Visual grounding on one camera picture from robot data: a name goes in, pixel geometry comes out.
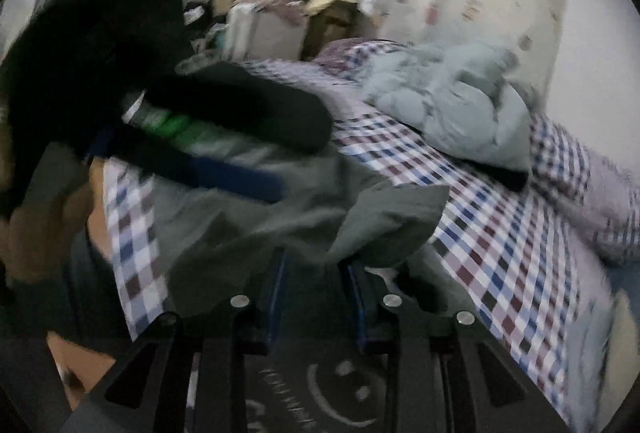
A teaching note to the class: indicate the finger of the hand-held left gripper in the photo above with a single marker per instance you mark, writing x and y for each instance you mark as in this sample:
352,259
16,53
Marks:
260,113
235,178

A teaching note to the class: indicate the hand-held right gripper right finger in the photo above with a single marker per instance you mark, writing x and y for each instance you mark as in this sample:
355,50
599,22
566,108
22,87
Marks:
359,313

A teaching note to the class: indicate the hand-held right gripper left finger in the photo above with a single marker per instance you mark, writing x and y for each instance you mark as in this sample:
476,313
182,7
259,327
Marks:
272,308

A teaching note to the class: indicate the grey-green t-shirt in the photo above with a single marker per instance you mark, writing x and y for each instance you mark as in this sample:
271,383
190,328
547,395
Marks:
310,223

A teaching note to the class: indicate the person's left hand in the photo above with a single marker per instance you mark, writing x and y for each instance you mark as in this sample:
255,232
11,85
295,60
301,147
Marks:
45,238

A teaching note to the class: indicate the white suitcase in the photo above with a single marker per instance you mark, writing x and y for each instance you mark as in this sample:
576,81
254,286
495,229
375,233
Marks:
265,33

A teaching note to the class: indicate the pink patterned cloth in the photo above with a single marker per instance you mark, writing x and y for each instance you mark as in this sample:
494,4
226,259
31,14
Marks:
285,8

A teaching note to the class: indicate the purple checkered pillow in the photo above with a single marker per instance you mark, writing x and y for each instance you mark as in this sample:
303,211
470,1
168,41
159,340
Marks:
355,53

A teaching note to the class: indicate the checkered bed sheet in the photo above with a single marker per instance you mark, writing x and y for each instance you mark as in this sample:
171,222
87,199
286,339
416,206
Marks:
510,263

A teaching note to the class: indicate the light green puffer jacket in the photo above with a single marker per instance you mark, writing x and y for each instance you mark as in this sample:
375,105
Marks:
450,113

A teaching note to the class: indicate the checkered purple quilt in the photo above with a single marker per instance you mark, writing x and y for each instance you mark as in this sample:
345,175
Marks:
590,193

